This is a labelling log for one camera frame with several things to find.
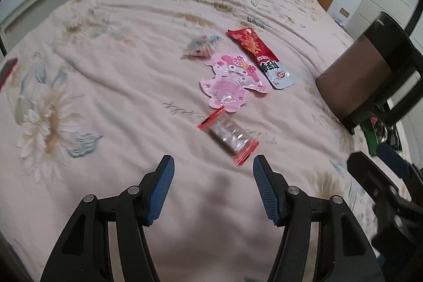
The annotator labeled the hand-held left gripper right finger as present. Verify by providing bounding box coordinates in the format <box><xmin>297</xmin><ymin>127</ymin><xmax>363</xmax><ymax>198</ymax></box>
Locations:
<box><xmin>252</xmin><ymin>155</ymin><xmax>385</xmax><ymax>282</ymax></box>

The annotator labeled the white slatted cabinet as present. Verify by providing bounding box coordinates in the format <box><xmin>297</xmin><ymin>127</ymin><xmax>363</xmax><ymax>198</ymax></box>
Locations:
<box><xmin>0</xmin><ymin>0</ymin><xmax>133</xmax><ymax>54</ymax></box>

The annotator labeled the brown and black electric kettle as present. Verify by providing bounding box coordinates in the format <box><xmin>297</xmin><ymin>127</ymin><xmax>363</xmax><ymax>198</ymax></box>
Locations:
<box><xmin>315</xmin><ymin>12</ymin><xmax>423</xmax><ymax>135</ymax></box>

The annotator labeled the green tray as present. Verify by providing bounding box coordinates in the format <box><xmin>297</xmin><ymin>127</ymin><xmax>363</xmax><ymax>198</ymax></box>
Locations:
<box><xmin>362</xmin><ymin>116</ymin><xmax>402</xmax><ymax>156</ymax></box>

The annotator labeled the small clear candy bag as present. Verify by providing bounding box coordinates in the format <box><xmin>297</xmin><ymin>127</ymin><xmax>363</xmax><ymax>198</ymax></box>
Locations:
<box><xmin>181</xmin><ymin>34</ymin><xmax>220</xmax><ymax>59</ymax></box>

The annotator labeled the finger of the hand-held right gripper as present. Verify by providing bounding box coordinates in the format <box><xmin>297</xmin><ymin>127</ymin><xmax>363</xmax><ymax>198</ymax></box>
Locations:
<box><xmin>347</xmin><ymin>151</ymin><xmax>408</xmax><ymax>215</ymax></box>
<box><xmin>377</xmin><ymin>143</ymin><xmax>413</xmax><ymax>181</ymax></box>

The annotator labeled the red and white long packet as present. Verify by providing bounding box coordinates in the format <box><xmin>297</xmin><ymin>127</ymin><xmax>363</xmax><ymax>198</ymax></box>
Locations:
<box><xmin>227</xmin><ymin>28</ymin><xmax>296</xmax><ymax>90</ymax></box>

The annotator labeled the clear red-ended candy packet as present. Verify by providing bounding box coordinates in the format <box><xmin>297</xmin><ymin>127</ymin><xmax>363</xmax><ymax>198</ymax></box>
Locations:
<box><xmin>197</xmin><ymin>107</ymin><xmax>259</xmax><ymax>166</ymax></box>

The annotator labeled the black phone in red case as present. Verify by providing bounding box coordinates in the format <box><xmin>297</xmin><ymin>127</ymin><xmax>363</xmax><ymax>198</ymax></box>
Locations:
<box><xmin>0</xmin><ymin>58</ymin><xmax>18</xmax><ymax>89</ymax></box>

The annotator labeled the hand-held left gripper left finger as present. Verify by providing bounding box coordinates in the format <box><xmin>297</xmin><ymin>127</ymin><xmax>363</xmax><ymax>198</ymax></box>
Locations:
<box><xmin>41</xmin><ymin>155</ymin><xmax>176</xmax><ymax>282</ymax></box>

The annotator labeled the pink cartoon character packet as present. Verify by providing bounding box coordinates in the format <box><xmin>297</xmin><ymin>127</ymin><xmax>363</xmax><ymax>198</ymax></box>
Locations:
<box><xmin>199</xmin><ymin>51</ymin><xmax>272</xmax><ymax>111</ymax></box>

